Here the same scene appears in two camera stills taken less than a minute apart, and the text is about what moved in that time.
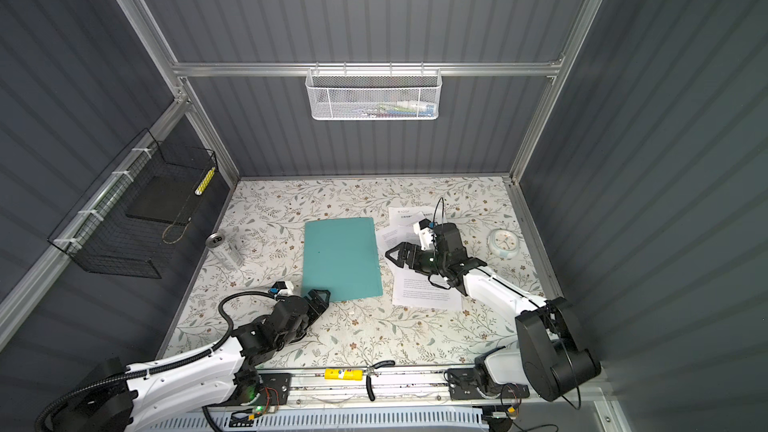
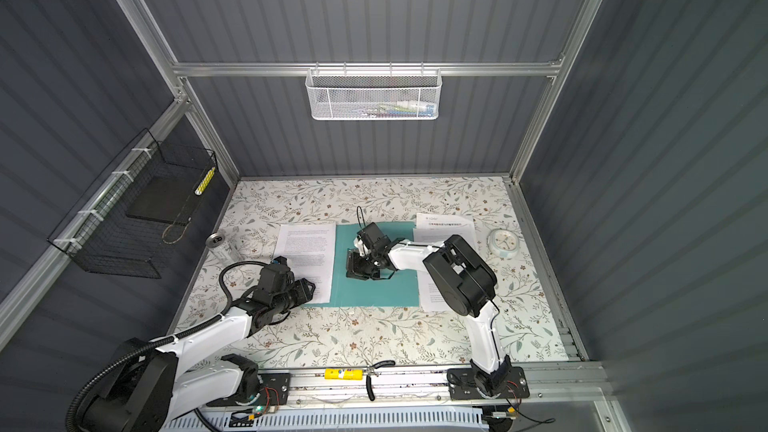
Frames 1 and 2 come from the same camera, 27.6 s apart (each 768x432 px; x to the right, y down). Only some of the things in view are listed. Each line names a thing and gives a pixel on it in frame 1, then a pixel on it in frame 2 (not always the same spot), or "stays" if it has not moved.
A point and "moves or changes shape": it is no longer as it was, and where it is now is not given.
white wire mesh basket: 373,94 stays
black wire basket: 133,216 stays
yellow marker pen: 206,179 stays
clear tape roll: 503,243 stays
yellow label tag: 343,374 stays
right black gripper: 406,256 → 355,269
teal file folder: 340,257 moves or changes shape
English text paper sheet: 413,289 → 309,250
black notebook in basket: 167,198 stays
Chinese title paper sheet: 399,216 → 437,227
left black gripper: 320,303 → 302,289
